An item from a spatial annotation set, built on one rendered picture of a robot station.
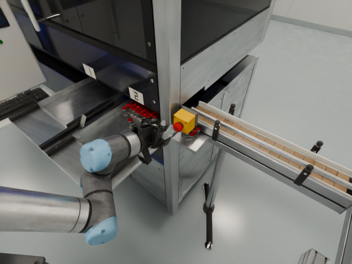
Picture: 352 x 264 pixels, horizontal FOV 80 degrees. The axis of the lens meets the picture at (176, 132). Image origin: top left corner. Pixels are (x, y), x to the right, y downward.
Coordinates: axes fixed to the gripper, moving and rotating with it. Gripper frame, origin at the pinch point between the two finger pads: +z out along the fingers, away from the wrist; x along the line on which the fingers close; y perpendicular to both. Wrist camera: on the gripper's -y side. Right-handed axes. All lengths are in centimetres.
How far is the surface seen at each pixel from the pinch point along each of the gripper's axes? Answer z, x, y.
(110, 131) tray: -1.2, 29.8, -13.9
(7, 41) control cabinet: -12, 106, 6
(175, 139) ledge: 12.3, 3.1, -7.8
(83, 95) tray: 7, 64, -10
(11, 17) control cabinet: -9, 105, 18
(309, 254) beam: 32, -67, -35
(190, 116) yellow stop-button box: 8.1, -2.3, 6.9
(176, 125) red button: 3.3, -0.3, 2.6
